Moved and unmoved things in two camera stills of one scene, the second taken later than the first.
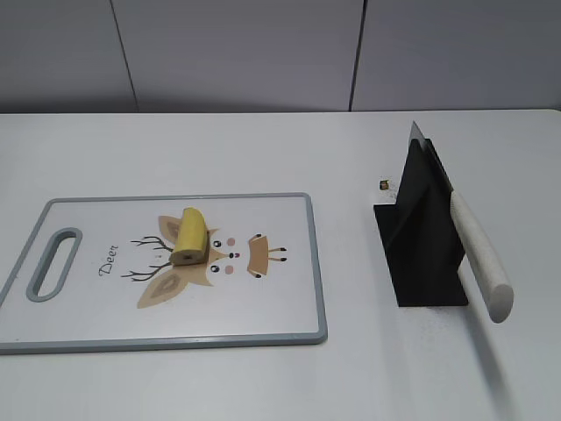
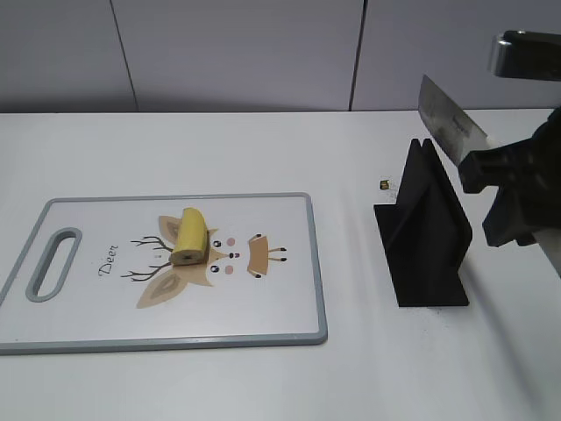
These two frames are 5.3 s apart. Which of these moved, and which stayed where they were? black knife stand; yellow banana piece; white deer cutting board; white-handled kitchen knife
Moved: white-handled kitchen knife
Stayed: yellow banana piece; black knife stand; white deer cutting board
